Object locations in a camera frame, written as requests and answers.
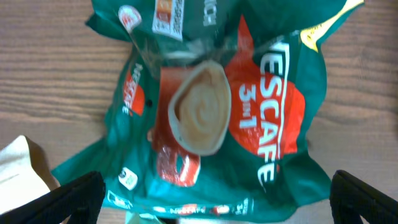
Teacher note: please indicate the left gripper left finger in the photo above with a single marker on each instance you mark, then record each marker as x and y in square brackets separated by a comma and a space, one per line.
[79, 201]

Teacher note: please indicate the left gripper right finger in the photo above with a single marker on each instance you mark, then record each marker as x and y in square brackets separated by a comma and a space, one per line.
[352, 200]

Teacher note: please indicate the green Nescafe coffee bag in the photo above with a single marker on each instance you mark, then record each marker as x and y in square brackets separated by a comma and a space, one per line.
[210, 114]

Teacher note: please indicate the small light blue packet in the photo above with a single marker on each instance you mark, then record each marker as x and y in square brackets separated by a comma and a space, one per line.
[144, 218]

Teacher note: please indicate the beige snack pouch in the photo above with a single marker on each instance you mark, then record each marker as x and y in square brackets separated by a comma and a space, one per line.
[25, 175]

